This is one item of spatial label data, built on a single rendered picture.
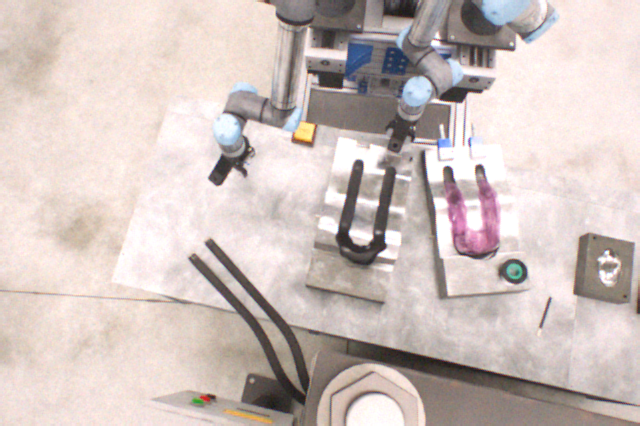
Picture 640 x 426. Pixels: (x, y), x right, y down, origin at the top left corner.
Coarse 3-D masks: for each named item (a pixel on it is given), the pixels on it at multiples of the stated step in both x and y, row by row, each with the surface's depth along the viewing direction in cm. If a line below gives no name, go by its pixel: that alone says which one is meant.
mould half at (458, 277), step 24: (432, 168) 188; (456, 168) 188; (432, 192) 183; (504, 192) 183; (432, 216) 185; (504, 216) 180; (504, 240) 180; (456, 264) 174; (480, 264) 174; (456, 288) 172; (480, 288) 172; (504, 288) 172; (528, 288) 172
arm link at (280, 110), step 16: (272, 0) 131; (288, 0) 130; (304, 0) 131; (288, 16) 133; (304, 16) 134; (288, 32) 137; (304, 32) 139; (288, 48) 141; (304, 48) 144; (288, 64) 144; (272, 80) 152; (288, 80) 148; (272, 96) 154; (288, 96) 152; (272, 112) 157; (288, 112) 156; (288, 128) 159
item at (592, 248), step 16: (592, 240) 180; (608, 240) 180; (624, 240) 180; (592, 256) 179; (608, 256) 181; (624, 256) 179; (576, 272) 184; (592, 272) 178; (608, 272) 180; (624, 272) 178; (576, 288) 181; (592, 288) 176; (608, 288) 176; (624, 288) 176
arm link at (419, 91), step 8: (416, 80) 158; (424, 80) 158; (408, 88) 158; (416, 88) 158; (424, 88) 158; (432, 88) 160; (408, 96) 158; (416, 96) 157; (424, 96) 157; (432, 96) 161; (400, 104) 167; (408, 104) 162; (416, 104) 160; (424, 104) 162; (408, 112) 166; (416, 112) 165
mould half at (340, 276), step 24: (336, 168) 184; (384, 168) 184; (408, 168) 184; (336, 192) 183; (360, 192) 183; (336, 216) 177; (360, 216) 178; (360, 240) 173; (312, 264) 179; (336, 264) 179; (360, 264) 179; (384, 264) 178; (336, 288) 177; (360, 288) 177; (384, 288) 177
